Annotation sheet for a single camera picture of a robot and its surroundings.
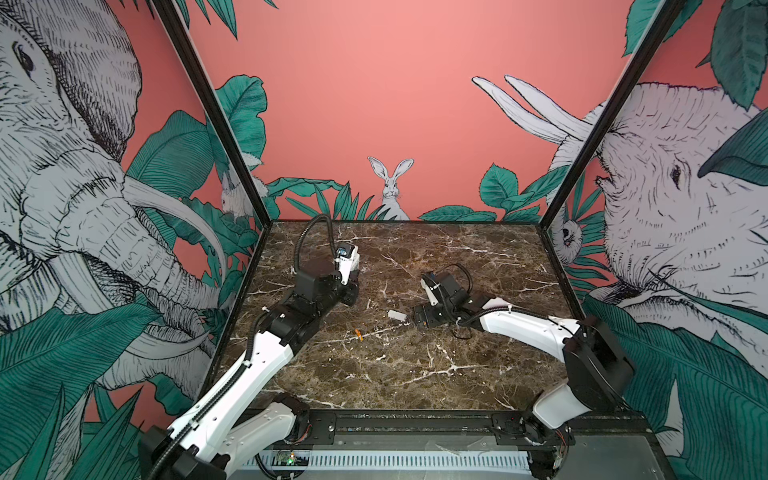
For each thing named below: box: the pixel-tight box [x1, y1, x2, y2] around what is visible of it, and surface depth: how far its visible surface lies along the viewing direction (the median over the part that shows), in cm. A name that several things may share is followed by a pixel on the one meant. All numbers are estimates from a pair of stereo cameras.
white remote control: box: [334, 244, 360, 286], surface depth 64 cm
